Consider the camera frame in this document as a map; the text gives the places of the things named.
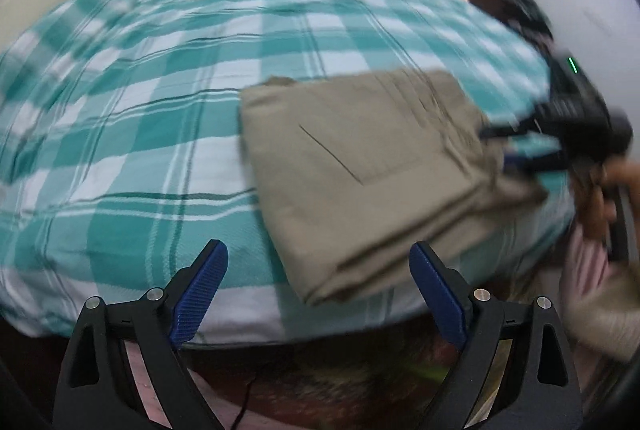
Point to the pile of dark clothes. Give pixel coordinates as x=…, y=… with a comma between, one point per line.
x=520, y=5

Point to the khaki pants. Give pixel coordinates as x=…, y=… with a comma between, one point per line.
x=375, y=190

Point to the dark patterned rug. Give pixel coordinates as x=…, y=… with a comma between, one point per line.
x=340, y=380

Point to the person's right leg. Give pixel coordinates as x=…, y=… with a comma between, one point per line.
x=582, y=260

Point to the person's right hand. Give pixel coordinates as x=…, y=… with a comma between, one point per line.
x=592, y=210

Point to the bed with teal plaid sheet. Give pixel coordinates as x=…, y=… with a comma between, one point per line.
x=150, y=110

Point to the person's left leg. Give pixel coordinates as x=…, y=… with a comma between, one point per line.
x=227, y=417

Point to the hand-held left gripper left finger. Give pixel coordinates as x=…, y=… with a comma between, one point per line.
x=197, y=295

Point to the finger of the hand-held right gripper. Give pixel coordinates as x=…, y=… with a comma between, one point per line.
x=535, y=160
x=510, y=129

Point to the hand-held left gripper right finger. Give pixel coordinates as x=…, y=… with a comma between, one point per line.
x=440, y=295

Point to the person's leg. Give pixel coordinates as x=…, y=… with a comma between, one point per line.
x=227, y=417
x=582, y=260

